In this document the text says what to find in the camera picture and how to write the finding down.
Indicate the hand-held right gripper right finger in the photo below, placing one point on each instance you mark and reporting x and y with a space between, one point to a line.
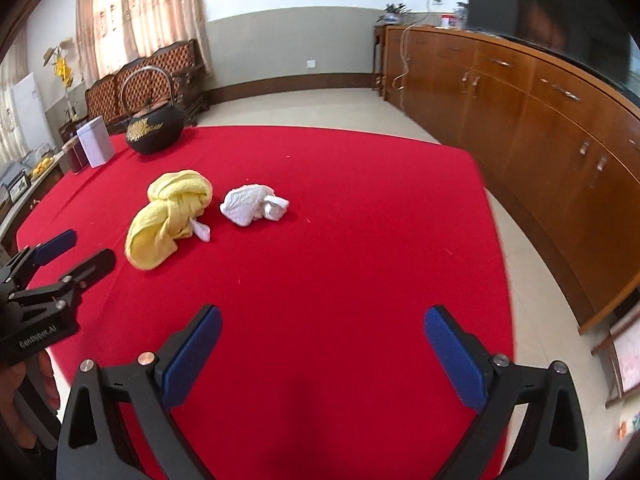
455 355

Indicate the small wooden side table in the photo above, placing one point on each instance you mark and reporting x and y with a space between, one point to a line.
379 60

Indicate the small potted plant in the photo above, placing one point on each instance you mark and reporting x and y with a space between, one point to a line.
392 14

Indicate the picture frame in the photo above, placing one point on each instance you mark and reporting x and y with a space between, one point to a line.
17 185

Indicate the wooden side stand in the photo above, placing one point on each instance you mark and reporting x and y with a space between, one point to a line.
622 360

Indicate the wooden bench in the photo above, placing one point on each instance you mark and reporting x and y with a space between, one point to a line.
150 80

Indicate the yellow towel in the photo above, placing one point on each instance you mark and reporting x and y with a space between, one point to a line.
165 215

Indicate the white tin box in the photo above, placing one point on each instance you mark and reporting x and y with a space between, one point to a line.
97 142

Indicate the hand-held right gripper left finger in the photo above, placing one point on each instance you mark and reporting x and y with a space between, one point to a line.
195 355

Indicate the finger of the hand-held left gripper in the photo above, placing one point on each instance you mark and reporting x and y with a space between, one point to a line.
55 246
92 266

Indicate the wooden cabinet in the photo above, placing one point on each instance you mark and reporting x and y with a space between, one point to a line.
525 120

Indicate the dark red jar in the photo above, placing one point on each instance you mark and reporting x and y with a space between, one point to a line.
75 157

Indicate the fruit plate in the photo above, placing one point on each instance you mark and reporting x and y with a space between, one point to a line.
42 166

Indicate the beige patterned curtain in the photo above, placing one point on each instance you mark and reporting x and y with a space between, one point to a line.
140 5

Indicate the yellow artificial flowers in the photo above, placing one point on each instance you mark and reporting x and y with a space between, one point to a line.
61 70

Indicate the white red-labelled bottle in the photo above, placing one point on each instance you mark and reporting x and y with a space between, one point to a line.
448 21

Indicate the black teapot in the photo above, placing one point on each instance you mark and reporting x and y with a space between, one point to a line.
152 132

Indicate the white cloth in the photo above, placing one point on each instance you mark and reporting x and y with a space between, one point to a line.
247 205

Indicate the red tablecloth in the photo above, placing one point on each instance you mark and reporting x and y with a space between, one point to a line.
325 260

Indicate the person's left hand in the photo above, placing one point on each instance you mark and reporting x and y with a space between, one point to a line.
15 410

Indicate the black television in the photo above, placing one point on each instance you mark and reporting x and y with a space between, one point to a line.
550 5

